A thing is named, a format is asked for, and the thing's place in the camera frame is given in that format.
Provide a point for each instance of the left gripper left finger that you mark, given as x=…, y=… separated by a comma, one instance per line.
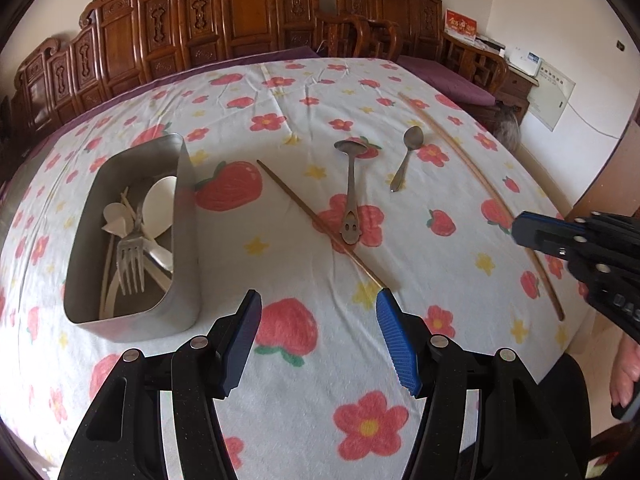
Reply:
x=233, y=336

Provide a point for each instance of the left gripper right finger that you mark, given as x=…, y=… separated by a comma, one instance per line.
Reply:
x=406, y=337

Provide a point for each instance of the wooden chopstick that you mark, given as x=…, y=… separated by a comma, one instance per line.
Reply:
x=324, y=228
x=494, y=195

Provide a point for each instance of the smiley handle metal spoon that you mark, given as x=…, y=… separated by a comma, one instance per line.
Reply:
x=350, y=226

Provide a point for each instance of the silver metal fork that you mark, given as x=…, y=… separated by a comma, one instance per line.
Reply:
x=129, y=259

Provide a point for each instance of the person's right hand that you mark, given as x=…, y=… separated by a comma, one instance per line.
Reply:
x=625, y=371

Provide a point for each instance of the stainless steel rectangular tray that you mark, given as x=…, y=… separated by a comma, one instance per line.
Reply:
x=171, y=301

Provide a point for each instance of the white plastic spoon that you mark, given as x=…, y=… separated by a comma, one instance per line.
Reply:
x=158, y=207

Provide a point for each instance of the grey furry pet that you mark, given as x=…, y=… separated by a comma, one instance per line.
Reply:
x=506, y=127

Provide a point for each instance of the floral strawberry tablecloth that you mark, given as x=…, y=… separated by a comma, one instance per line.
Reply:
x=319, y=398

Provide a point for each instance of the small metal spoon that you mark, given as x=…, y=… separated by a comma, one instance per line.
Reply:
x=413, y=140

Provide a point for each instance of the red printed card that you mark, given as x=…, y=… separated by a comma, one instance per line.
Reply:
x=460, y=26

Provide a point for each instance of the wooden side chair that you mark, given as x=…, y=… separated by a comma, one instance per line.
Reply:
x=354, y=36

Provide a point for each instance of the carved wooden bench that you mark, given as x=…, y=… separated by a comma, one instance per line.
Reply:
x=138, y=41

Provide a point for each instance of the white wall panel box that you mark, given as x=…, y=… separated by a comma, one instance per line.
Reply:
x=549, y=99

